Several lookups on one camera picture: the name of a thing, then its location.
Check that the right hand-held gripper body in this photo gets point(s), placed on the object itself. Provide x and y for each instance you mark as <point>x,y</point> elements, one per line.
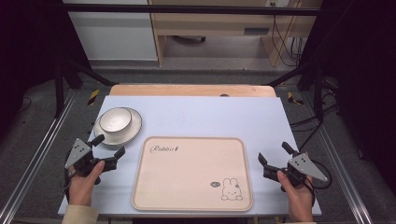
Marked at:
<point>299,171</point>

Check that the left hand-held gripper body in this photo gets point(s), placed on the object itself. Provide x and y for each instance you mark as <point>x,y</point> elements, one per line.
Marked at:
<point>81,155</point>

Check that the white plate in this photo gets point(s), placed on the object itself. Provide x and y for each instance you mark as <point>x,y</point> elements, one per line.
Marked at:
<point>130,132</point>

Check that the white bowl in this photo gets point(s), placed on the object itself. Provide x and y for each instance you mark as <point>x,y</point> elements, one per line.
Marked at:
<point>115,119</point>

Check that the beige tray with rabbit print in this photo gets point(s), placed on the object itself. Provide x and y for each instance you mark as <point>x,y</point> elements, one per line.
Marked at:
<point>193,174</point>

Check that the person's right hand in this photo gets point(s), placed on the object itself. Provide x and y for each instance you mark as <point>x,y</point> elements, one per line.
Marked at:
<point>297,199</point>

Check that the person's left hand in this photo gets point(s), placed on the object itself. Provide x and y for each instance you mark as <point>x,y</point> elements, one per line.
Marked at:
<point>84,183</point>

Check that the light blue board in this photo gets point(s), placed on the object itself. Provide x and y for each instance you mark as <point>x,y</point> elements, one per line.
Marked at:
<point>199,118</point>

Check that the wooden table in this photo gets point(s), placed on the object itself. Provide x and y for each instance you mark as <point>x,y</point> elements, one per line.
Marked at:
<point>186,90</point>

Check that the white cabinet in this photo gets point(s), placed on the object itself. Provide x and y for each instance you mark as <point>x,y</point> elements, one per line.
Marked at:
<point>115,34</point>

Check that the wooden desk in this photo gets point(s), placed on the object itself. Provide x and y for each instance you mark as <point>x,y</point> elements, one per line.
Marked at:
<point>218,25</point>

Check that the black metal frame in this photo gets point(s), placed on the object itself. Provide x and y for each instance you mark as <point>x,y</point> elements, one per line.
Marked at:
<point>186,9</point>

